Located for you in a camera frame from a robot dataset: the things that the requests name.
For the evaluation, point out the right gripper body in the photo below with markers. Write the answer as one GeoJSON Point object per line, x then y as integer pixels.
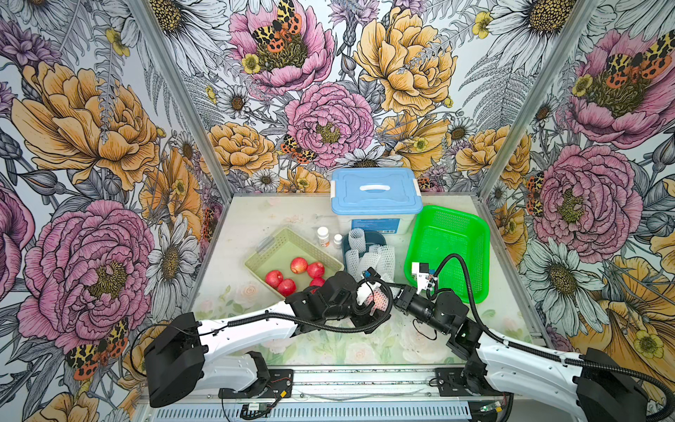
{"type": "Point", "coordinates": [410, 299]}

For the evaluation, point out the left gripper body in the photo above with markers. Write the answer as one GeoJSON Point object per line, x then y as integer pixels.
{"type": "Point", "coordinates": [359, 314]}

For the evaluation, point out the white foam net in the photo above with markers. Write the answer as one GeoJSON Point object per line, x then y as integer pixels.
{"type": "Point", "coordinates": [381, 258]}
{"type": "Point", "coordinates": [357, 240]}

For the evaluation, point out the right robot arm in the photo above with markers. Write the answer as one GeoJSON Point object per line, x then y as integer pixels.
{"type": "Point", "coordinates": [589, 386]}

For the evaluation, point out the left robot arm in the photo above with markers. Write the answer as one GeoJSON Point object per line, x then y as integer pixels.
{"type": "Point", "coordinates": [191, 354]}

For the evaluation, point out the bright green perforated basket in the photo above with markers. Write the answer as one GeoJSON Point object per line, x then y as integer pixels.
{"type": "Point", "coordinates": [438, 232]}

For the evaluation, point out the dark teal plastic tray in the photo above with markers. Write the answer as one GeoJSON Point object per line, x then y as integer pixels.
{"type": "Point", "coordinates": [368, 249]}

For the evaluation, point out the white pill bottle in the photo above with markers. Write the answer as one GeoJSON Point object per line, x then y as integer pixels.
{"type": "Point", "coordinates": [323, 236]}

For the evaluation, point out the blue lidded storage box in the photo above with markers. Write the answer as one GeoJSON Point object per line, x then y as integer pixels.
{"type": "Point", "coordinates": [383, 200]}

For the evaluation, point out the pale green perforated basket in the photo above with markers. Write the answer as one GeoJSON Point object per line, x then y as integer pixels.
{"type": "Point", "coordinates": [277, 251]}

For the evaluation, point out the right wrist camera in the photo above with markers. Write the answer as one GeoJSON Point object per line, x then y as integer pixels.
{"type": "Point", "coordinates": [424, 277]}

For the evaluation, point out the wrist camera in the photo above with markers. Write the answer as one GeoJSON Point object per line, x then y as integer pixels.
{"type": "Point", "coordinates": [424, 277]}
{"type": "Point", "coordinates": [370, 281]}

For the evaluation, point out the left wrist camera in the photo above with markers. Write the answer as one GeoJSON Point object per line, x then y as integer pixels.
{"type": "Point", "coordinates": [370, 281]}

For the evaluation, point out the aluminium front rail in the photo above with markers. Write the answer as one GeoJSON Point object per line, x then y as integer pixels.
{"type": "Point", "coordinates": [356, 393]}

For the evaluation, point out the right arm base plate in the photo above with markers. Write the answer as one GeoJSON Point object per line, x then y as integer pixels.
{"type": "Point", "coordinates": [457, 382]}

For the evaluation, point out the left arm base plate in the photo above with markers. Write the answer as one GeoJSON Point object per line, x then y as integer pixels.
{"type": "Point", "coordinates": [275, 383]}

